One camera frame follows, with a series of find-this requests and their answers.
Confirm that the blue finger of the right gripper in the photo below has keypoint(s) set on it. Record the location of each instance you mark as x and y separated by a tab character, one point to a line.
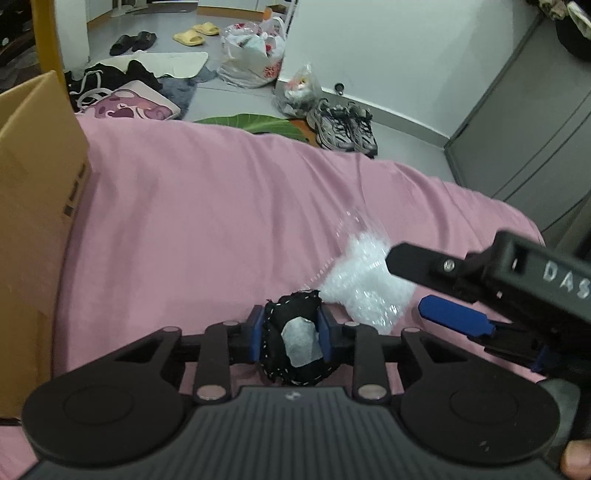
432	269
453	316

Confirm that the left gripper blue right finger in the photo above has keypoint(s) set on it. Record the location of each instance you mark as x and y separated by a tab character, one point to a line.
328	333

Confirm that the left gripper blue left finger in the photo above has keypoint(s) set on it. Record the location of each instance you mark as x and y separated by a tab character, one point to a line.
254	332

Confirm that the black pouch with white label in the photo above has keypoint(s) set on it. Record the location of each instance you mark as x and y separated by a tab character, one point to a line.
291	352

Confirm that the white fluffy stuffing bag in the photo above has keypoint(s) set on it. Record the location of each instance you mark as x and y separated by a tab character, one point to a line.
356	276

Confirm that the person's hand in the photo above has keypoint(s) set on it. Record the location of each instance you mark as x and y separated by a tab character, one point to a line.
576	460

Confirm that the grey wardrobe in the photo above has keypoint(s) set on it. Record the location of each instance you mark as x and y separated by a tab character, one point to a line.
529	142

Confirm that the right grey sneaker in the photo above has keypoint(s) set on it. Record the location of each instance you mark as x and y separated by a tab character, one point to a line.
361	130

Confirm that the grey sneaker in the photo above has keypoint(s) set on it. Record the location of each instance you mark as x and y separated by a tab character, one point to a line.
330	126
361	130

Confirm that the left grey sneaker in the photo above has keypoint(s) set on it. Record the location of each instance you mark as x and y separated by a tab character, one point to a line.
330	126

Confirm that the green leaf cartoon rug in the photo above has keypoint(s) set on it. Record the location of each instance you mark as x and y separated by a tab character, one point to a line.
259	124

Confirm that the small clear plastic bag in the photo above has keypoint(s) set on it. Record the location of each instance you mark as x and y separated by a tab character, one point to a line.
296	97

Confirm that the grey fuzzy rug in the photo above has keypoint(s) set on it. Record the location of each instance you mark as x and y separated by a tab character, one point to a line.
180	91

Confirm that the pink bear cushion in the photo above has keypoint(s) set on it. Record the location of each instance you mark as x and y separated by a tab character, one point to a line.
132	100

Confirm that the brown cardboard box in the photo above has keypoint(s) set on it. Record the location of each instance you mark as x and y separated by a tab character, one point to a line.
43	172

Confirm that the white floor mat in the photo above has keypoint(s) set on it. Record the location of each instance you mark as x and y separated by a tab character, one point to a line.
176	65

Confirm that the large white plastic bag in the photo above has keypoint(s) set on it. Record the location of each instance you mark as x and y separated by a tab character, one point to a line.
252	53

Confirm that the hanging black and cream clothes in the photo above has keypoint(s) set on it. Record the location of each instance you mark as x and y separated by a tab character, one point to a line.
572	24

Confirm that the black and white tote bag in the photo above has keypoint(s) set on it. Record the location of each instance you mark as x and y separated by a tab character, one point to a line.
100	80

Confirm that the left yellow slipper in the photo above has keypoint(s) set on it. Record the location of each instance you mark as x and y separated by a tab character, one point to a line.
189	38

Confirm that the yellow slipper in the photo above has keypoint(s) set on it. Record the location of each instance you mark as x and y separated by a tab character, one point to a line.
189	38
206	29

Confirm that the right yellow slipper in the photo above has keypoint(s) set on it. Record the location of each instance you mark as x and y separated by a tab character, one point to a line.
206	29

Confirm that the right black slipper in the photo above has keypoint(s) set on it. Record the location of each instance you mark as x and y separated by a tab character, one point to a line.
143	41

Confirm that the black slipper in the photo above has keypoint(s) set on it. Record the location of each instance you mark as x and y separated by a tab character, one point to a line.
143	41
123	44

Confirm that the left black slipper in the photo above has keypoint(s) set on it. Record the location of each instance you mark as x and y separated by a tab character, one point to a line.
123	44

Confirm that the yellow edged table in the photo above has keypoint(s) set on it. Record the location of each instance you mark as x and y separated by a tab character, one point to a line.
46	38

